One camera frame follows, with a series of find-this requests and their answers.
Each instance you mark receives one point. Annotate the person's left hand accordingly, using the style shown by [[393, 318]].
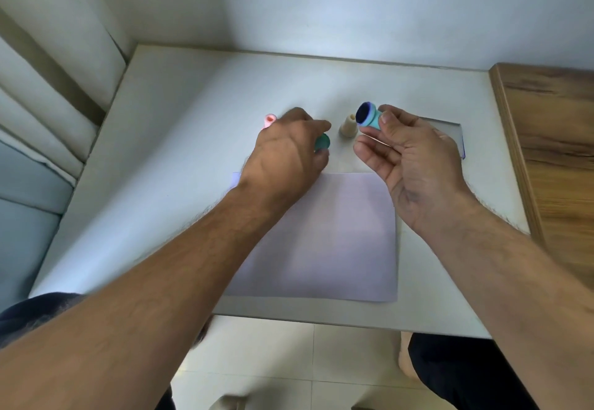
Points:
[[278, 163]]

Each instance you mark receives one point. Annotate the person's right hand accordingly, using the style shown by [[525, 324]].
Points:
[[427, 173]]

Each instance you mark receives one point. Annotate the person's right thumb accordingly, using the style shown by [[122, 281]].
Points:
[[397, 115]]

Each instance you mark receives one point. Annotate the person's left thumb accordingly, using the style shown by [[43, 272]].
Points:
[[320, 161]]

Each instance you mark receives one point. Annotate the green stamp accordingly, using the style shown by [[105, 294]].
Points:
[[322, 142]]

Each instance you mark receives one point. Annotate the teal stamp with blue pad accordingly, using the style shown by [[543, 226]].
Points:
[[370, 116]]

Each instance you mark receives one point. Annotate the person's right forearm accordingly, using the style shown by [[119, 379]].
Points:
[[519, 284]]

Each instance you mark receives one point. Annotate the person's left forearm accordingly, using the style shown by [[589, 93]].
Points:
[[153, 303]]

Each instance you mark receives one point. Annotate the beige stamp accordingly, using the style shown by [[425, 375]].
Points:
[[347, 127]]

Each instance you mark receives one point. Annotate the clear plastic sheet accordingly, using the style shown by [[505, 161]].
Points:
[[452, 138]]

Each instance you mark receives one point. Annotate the pink stamp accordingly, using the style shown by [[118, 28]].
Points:
[[270, 120]]

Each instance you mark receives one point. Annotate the white paper sheet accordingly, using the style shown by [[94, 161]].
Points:
[[338, 247]]

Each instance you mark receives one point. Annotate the brown wooden cabinet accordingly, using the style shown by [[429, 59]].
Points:
[[557, 154]]

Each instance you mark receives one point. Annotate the person's bare foot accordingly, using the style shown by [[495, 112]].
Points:
[[407, 358]]

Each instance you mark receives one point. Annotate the dark trousers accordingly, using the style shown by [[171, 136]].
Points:
[[464, 377]]

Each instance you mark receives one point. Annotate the white curtain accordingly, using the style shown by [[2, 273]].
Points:
[[51, 61]]

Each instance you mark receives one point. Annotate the grey blue cushion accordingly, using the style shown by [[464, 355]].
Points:
[[25, 224]]

